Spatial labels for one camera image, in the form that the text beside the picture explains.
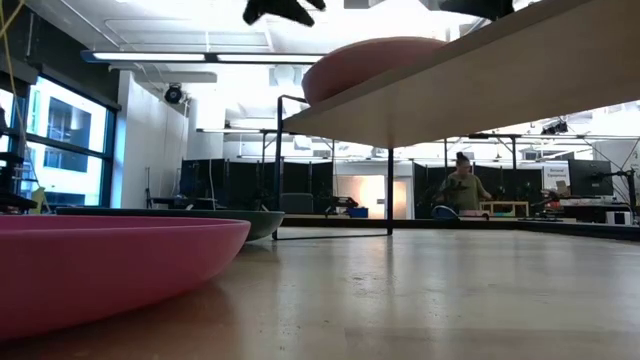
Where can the magenta plate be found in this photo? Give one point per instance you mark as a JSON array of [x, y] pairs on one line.
[[100, 265]]

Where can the wooden shelf with black legs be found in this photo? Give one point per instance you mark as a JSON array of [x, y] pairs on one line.
[[475, 85]]

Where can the light pink plate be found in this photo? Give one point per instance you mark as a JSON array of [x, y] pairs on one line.
[[365, 65]]

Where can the long ceiling light fixture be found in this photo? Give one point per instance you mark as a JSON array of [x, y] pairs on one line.
[[150, 56]]

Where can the person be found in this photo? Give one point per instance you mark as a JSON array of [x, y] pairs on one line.
[[465, 190]]

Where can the small wooden table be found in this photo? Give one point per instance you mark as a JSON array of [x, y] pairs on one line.
[[505, 204]]

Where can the black background monitor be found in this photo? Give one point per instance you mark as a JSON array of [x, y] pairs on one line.
[[590, 177]]

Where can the blue box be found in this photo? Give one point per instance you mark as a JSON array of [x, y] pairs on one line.
[[358, 213]]

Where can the dark green plate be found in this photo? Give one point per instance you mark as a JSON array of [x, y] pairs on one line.
[[200, 222]]

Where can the large window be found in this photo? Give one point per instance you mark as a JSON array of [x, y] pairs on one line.
[[65, 130]]

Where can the white box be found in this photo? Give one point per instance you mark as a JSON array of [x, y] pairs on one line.
[[619, 218]]

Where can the black wall-mounted speaker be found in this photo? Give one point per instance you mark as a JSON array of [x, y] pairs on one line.
[[173, 94]]

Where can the black partition wall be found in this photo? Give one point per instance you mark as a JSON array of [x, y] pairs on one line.
[[240, 182], [515, 182]]

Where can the white wall sign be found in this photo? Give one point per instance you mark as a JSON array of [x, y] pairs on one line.
[[555, 175]]

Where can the black metal table frame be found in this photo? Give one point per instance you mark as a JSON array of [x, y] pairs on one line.
[[575, 229]]

